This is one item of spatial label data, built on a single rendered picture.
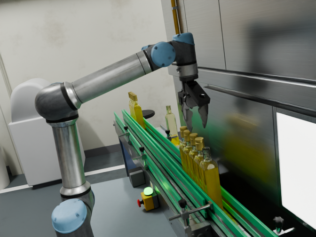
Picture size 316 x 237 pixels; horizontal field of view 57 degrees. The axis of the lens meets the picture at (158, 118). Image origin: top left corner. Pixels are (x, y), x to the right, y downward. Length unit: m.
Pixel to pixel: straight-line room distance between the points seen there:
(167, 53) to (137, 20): 3.27
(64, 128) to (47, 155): 2.72
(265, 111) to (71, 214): 0.71
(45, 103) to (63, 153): 0.24
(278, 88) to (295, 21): 0.18
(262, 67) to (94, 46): 3.38
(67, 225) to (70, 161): 0.22
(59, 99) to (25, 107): 2.79
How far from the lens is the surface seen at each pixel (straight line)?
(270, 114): 0.92
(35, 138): 3.75
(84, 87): 0.92
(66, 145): 1.10
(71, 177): 1.14
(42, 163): 3.84
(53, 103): 0.94
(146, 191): 1.48
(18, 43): 4.38
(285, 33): 0.86
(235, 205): 1.12
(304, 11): 0.81
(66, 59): 4.23
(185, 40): 1.05
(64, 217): 1.05
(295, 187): 0.95
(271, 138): 0.95
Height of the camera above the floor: 1.58
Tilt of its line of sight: 16 degrees down
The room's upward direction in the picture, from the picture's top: 10 degrees counter-clockwise
